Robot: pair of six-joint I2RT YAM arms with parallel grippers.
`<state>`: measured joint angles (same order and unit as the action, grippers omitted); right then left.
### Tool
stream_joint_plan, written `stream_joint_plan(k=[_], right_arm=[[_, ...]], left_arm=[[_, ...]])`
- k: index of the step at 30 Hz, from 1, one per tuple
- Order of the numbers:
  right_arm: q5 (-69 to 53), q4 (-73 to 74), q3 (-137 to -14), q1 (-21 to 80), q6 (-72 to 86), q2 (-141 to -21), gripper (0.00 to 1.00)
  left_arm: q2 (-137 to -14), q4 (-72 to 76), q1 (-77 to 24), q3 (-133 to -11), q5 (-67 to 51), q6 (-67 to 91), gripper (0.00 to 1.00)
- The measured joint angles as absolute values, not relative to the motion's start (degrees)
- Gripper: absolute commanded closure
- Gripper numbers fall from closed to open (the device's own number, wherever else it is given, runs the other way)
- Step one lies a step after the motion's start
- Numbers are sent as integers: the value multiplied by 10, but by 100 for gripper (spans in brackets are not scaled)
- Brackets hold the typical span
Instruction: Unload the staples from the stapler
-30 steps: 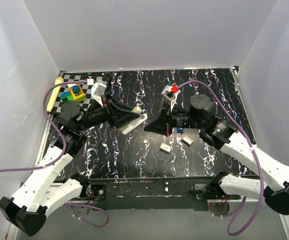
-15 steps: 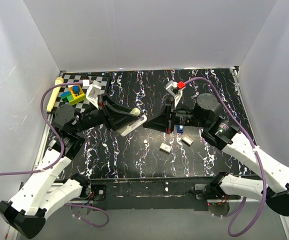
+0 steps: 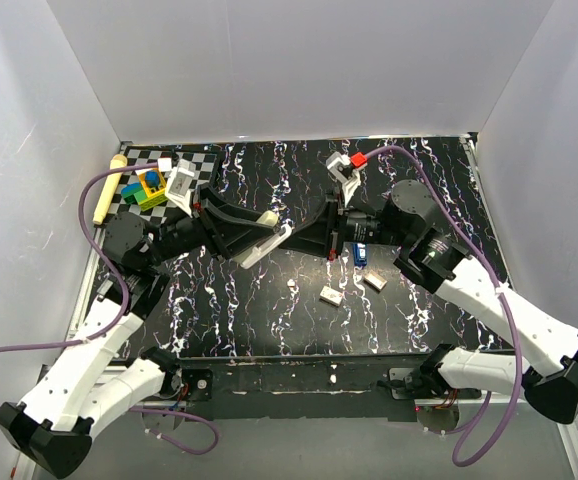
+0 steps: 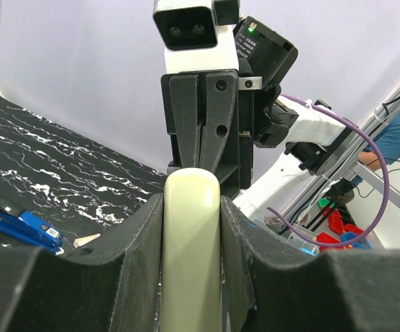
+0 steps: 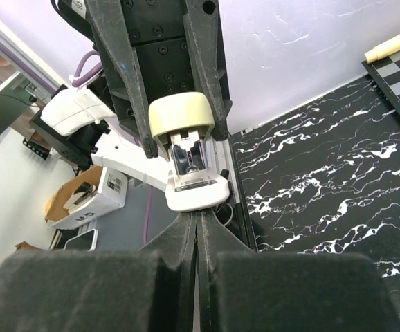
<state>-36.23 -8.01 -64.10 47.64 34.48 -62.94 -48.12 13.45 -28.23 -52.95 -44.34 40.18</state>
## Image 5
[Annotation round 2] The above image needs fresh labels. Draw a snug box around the white cardboard box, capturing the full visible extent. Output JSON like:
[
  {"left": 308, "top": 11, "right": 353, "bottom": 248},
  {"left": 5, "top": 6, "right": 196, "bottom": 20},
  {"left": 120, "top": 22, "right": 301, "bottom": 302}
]
[{"left": 45, "top": 166, "right": 128, "bottom": 230}]

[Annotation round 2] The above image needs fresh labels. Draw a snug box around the white plastic bin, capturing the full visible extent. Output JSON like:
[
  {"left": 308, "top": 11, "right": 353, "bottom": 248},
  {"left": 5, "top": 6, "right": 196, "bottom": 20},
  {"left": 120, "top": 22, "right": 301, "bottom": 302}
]
[{"left": 64, "top": 229, "right": 98, "bottom": 251}]

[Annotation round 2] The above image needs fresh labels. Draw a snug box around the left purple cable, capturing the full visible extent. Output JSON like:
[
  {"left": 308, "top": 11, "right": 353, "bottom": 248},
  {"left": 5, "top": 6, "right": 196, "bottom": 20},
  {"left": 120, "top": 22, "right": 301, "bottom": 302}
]
[{"left": 70, "top": 50, "right": 100, "bottom": 87}]

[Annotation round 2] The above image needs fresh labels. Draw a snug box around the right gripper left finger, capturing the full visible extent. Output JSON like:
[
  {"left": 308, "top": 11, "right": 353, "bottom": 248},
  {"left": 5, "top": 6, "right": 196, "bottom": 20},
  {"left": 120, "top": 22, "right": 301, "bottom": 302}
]
[{"left": 0, "top": 212, "right": 197, "bottom": 331}]

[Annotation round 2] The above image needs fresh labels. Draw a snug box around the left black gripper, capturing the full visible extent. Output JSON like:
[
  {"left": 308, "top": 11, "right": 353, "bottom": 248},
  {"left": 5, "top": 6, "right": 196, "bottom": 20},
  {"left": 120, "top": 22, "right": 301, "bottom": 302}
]
[{"left": 85, "top": 1, "right": 228, "bottom": 158}]

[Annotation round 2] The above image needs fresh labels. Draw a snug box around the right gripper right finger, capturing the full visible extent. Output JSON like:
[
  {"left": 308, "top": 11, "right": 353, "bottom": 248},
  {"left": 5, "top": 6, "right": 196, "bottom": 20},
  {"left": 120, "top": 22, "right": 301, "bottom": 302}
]
[{"left": 195, "top": 211, "right": 400, "bottom": 331}]

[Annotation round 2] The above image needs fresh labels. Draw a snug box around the white cream stapler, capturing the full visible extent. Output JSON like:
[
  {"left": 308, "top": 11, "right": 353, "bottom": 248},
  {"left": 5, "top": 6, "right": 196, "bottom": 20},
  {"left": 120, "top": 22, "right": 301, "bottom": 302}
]
[{"left": 148, "top": 92, "right": 230, "bottom": 212}]

